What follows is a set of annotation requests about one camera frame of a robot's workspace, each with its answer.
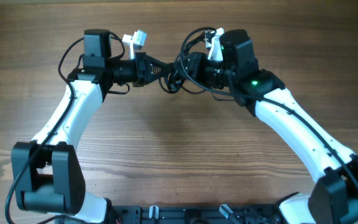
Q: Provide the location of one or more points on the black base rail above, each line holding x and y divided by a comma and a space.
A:
247, 214

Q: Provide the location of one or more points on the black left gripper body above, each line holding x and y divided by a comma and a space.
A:
125, 71

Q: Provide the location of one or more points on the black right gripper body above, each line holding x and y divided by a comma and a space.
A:
209, 73

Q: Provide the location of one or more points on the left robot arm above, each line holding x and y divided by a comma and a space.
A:
46, 171

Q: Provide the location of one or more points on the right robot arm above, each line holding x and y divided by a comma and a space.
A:
224, 63

